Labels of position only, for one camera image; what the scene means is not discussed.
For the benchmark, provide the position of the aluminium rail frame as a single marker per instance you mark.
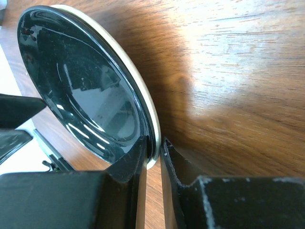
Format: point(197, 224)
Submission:
point(57, 162)

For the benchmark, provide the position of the plain black plate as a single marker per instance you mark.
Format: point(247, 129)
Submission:
point(84, 82)

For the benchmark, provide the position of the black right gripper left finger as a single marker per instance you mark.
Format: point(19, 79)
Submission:
point(108, 199)

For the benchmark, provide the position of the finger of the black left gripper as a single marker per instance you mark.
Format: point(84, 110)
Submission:
point(11, 141)
point(16, 110)

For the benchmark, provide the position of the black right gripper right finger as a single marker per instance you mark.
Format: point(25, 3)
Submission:
point(193, 200)

